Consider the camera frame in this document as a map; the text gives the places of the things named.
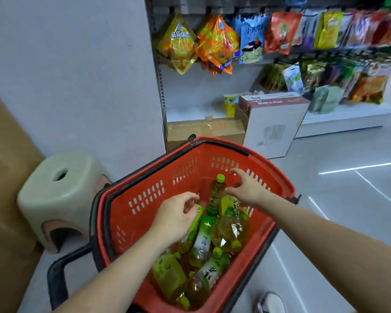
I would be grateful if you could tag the person's right hand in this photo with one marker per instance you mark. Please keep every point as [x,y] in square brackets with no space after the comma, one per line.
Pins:
[251,192]

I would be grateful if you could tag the person's left hand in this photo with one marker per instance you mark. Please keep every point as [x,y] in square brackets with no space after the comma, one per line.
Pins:
[171,218]

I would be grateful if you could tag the person's left fingers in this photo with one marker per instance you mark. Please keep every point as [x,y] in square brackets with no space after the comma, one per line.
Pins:
[190,197]

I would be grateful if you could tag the person's right thumb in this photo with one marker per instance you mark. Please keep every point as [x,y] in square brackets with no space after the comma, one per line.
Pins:
[231,191]

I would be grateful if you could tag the green tea drink bottle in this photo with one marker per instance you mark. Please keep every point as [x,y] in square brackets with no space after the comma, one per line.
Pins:
[191,234]

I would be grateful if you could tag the person's right forearm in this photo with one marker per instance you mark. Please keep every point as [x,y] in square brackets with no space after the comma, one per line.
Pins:
[329,247]

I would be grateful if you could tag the person's left forearm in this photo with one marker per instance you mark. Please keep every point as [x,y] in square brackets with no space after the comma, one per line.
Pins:
[117,277]

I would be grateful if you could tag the pile of yellow-green bottles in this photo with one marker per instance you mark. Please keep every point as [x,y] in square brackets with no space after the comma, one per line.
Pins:
[229,228]

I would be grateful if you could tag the red plastic shopping basket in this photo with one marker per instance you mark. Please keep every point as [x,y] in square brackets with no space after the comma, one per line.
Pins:
[143,198]

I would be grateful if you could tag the open brown cardboard box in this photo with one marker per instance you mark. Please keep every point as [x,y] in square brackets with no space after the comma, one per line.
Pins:
[205,130]

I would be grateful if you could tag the white cardboard box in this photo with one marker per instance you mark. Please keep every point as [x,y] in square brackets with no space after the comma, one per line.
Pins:
[273,127]

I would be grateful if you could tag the small yellow packet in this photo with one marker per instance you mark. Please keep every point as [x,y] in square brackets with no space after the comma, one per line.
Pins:
[229,105]

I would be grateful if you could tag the person's white shoe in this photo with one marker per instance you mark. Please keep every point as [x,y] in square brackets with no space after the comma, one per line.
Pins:
[271,303]

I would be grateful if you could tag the white and blue pouch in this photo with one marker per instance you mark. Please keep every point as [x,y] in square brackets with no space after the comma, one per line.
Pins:
[293,78]

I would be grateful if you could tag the grey-green pouch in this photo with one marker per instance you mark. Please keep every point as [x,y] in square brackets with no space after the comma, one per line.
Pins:
[325,99]

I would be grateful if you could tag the beige plastic stool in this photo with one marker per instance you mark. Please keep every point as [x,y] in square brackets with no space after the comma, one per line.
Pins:
[57,192]

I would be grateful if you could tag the white store shelf unit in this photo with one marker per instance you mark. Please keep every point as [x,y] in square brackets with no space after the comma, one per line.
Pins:
[345,118]

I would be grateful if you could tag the orange hanging snack bag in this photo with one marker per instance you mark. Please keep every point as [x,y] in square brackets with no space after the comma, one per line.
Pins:
[216,43]

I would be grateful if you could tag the blue hanging snack bag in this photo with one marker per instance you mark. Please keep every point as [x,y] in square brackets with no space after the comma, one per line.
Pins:
[252,40]

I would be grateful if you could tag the yellow hanging snack bag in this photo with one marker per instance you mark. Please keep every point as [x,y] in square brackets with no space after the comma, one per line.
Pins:
[177,42]

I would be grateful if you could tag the row of standing snack pouches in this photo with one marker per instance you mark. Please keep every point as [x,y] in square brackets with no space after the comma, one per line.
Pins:
[355,83]

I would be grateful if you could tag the red hanging snack bag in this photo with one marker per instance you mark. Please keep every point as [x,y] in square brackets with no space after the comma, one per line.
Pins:
[282,32]

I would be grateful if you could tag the large brown cardboard panel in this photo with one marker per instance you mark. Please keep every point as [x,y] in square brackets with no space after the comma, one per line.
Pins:
[6,192]

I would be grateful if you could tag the row of hanging colourful packets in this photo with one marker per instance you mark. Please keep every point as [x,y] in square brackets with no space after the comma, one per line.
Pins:
[348,27]

